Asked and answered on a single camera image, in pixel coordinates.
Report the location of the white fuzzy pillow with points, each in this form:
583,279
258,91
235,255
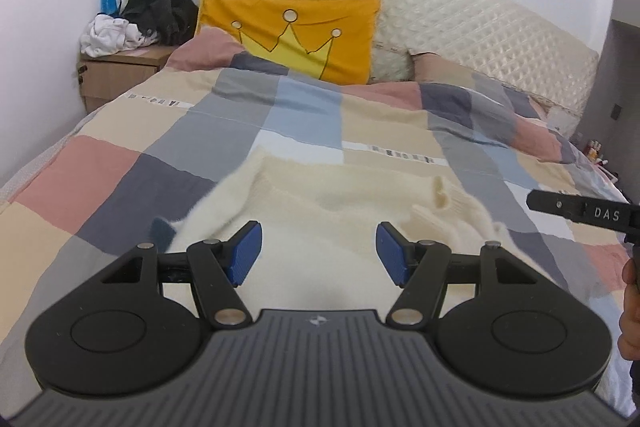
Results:
392,64

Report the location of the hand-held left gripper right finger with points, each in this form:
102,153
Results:
392,257

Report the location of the dark cabinet switch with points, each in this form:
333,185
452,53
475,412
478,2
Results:
617,112

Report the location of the person's right hand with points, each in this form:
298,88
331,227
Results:
628,277

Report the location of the yellow crown pillow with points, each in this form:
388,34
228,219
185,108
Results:
260,12

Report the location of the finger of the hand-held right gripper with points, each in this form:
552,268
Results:
555,204

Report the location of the white clothes pile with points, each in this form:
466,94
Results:
110,34

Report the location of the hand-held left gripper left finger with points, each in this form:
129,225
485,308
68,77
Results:
245,257

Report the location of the plaid pillow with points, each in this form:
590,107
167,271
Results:
465,72

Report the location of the cream quilted headboard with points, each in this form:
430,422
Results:
450,2

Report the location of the row of small bottles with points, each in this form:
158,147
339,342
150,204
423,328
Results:
595,152

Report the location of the wooden nightstand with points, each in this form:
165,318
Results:
115,77

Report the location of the cream sweater with striped sleeves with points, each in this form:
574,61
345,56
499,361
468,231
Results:
325,207

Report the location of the black clothes pile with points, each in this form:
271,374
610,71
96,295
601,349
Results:
160,12

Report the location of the plaid patchwork duvet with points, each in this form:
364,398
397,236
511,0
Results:
100,167

